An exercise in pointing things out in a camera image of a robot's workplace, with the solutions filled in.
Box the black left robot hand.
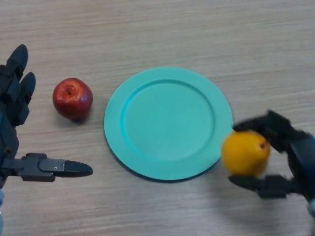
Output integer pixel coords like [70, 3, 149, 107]
[0, 44, 94, 189]

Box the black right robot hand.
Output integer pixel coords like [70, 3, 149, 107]
[228, 110, 315, 205]

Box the yellow pear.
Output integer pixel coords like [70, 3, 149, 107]
[221, 131, 271, 177]

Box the green round plate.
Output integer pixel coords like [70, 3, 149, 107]
[103, 66, 234, 183]

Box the red apple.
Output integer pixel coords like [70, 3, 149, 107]
[52, 77, 94, 121]

